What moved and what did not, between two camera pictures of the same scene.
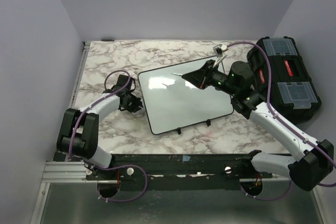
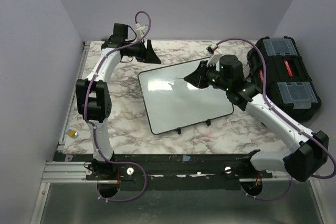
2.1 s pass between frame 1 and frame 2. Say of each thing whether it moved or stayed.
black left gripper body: moved
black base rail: stayed
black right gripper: stayed
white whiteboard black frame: stayed
